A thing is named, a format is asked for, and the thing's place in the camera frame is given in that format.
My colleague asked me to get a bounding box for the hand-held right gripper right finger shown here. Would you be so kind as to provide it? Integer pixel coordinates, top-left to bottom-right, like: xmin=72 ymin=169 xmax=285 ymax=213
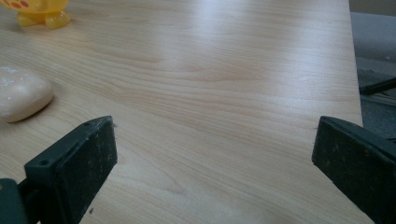
xmin=311 ymin=116 xmax=396 ymax=224

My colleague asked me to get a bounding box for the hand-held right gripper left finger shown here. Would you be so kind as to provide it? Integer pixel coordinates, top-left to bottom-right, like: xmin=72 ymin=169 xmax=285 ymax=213
xmin=18 ymin=115 xmax=119 ymax=224

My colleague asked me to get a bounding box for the beige bread roll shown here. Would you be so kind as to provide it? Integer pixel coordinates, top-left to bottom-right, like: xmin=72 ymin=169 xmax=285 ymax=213
xmin=0 ymin=64 xmax=55 ymax=123

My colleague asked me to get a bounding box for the yellow plastic toy figure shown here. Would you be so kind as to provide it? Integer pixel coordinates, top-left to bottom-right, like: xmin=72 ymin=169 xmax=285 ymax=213
xmin=0 ymin=0 xmax=73 ymax=30

